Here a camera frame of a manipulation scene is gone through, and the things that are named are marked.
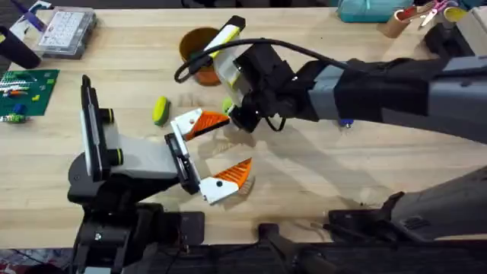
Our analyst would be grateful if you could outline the yellow-green toy vegetable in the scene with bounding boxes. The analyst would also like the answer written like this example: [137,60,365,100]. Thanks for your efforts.
[151,95,171,127]

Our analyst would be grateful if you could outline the orange-brown bucket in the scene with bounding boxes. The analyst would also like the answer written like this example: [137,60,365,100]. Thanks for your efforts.
[178,26,226,87]

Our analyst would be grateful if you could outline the left wrist upright black plate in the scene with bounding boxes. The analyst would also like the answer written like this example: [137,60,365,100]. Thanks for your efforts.
[79,75,105,182]

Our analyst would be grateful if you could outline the wrist upright black plate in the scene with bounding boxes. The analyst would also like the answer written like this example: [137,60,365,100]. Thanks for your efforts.
[203,14,247,60]
[79,75,105,182]

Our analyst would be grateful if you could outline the right wrist upright black plate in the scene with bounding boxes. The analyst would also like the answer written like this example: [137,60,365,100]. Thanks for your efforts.
[203,14,247,60]

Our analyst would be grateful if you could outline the teal pouch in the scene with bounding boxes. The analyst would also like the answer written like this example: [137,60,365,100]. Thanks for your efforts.
[336,0,415,24]

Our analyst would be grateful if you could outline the green board with toy blocks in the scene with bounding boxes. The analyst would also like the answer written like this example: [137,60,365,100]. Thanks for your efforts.
[0,68,61,124]

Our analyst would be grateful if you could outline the brown cardboard tube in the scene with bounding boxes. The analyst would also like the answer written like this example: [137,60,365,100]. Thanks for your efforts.
[376,5,422,39]

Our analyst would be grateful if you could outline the clear plastic parts box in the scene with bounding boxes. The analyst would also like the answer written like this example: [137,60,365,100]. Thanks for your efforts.
[36,6,98,60]

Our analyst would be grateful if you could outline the black cylinder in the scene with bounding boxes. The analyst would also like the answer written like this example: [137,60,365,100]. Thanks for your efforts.
[0,24,42,70]

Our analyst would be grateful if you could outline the white box with purple tool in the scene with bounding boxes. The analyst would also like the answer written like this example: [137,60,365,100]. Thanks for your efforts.
[9,0,53,39]

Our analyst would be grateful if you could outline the beige box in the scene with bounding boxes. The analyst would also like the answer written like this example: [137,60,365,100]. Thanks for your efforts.
[456,7,487,57]

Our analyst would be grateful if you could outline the short thin black cable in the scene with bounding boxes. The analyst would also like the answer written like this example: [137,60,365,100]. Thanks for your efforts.
[264,115,287,132]

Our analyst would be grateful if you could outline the thick black cable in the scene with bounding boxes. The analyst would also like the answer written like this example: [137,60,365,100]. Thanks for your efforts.
[173,37,349,84]

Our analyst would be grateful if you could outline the black rail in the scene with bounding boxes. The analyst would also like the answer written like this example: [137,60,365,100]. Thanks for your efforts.
[129,223,487,274]

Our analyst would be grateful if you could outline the pink-handled scissors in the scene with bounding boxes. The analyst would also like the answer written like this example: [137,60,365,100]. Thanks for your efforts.
[417,0,450,30]

